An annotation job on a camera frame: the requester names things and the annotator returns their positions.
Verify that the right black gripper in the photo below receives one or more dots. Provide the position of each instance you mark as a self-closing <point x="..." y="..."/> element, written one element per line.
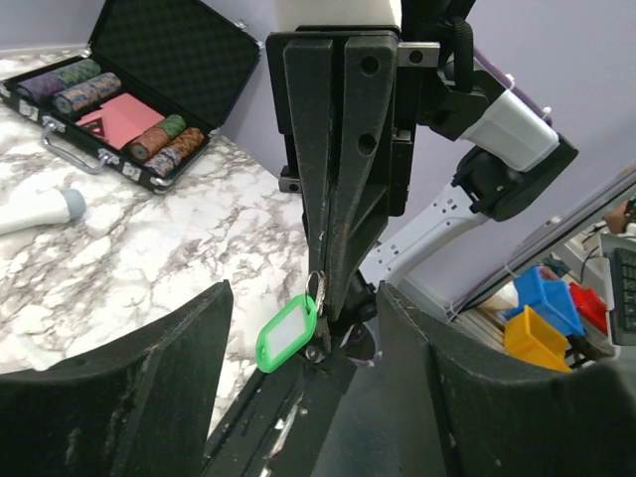
<point x="346" y="105"/>

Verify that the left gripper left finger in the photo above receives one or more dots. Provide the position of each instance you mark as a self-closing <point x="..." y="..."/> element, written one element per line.
<point x="140" y="405"/>

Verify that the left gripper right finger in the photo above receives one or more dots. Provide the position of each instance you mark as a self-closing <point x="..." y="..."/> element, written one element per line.
<point x="460" y="408"/>

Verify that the green key tag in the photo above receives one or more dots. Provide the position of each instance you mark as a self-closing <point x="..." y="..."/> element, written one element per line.
<point x="286" y="333"/>

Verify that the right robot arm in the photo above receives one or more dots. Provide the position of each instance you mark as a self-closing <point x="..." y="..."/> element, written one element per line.
<point x="515" y="152"/>

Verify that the coloured storage bins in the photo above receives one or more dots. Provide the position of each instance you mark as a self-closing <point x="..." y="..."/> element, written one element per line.
<point x="545" y="328"/>

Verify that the black poker chip case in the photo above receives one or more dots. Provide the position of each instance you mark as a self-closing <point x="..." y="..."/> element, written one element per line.
<point x="182" y="58"/>

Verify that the pink playing card deck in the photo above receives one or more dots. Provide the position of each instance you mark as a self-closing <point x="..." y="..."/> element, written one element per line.
<point x="125" y="118"/>

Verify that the white microphone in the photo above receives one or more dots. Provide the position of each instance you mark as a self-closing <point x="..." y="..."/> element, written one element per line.
<point x="54" y="207"/>

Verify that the red playing card deck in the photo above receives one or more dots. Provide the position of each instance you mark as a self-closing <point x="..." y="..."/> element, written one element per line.
<point x="93" y="123"/>

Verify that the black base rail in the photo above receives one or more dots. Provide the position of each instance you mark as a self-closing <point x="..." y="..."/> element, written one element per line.
<point x="278" y="423"/>

